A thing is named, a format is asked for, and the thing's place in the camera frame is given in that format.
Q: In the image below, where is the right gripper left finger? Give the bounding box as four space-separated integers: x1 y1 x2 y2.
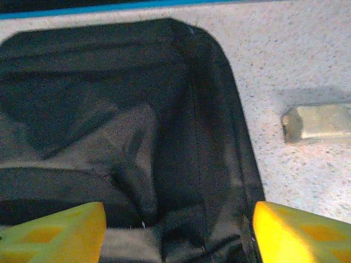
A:
0 202 107 263

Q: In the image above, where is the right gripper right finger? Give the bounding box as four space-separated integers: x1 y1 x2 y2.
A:
252 201 351 263

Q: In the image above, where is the black backpack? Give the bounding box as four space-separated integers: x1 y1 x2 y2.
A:
0 18 266 263

